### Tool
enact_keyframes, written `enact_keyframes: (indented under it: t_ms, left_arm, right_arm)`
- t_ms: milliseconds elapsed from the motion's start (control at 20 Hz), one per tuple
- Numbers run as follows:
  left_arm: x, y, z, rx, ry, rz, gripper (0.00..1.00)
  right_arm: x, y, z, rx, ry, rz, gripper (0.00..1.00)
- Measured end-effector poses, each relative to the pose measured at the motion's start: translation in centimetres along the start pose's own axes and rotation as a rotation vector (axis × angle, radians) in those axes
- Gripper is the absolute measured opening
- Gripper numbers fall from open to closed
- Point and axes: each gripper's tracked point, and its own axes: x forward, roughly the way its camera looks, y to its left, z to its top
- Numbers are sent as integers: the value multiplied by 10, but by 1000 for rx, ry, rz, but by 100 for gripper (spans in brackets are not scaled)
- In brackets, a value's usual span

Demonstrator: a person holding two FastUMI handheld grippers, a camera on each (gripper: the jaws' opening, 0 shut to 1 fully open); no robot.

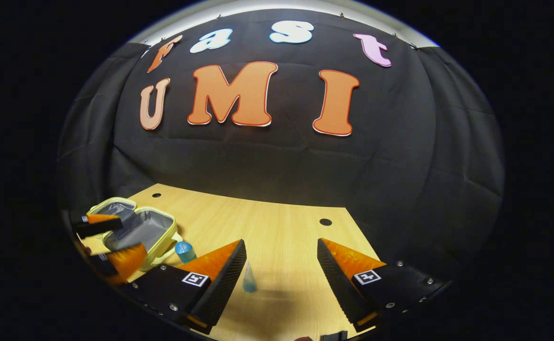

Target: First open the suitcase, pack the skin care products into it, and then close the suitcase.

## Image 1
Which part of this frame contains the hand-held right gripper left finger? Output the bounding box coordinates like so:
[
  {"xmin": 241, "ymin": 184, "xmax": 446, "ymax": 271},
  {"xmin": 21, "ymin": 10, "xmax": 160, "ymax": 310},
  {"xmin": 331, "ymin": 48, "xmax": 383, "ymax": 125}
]
[{"xmin": 120, "ymin": 239, "xmax": 247, "ymax": 335}]

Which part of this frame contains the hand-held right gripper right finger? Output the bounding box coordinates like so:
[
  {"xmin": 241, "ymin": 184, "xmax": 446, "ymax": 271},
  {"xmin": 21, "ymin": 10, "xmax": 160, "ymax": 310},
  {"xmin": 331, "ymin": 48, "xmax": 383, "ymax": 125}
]
[{"xmin": 317, "ymin": 238, "xmax": 449, "ymax": 333}]

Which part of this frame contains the pale blue skin care tube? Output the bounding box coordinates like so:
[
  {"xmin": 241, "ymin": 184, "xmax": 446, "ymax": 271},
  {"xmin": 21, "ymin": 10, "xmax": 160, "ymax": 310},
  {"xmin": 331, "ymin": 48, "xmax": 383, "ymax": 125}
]
[{"xmin": 242, "ymin": 261, "xmax": 259, "ymax": 293}]

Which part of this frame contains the pale yellow suitcase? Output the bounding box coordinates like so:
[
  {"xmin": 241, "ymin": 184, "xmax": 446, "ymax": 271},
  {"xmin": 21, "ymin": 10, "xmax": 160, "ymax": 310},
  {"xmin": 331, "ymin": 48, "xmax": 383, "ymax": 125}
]
[{"xmin": 86, "ymin": 197, "xmax": 183, "ymax": 271}]

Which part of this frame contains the blue skin care bottle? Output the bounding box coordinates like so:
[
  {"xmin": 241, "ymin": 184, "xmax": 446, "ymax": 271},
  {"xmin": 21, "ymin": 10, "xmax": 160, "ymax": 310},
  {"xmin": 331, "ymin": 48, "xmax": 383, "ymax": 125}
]
[{"xmin": 174, "ymin": 241, "xmax": 197, "ymax": 264}]

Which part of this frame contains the black backdrop cloth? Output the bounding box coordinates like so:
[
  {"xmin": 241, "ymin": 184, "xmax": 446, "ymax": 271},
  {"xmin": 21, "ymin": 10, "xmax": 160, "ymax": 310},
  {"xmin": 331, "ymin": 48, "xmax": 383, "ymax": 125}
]
[{"xmin": 56, "ymin": 9, "xmax": 505, "ymax": 285}]

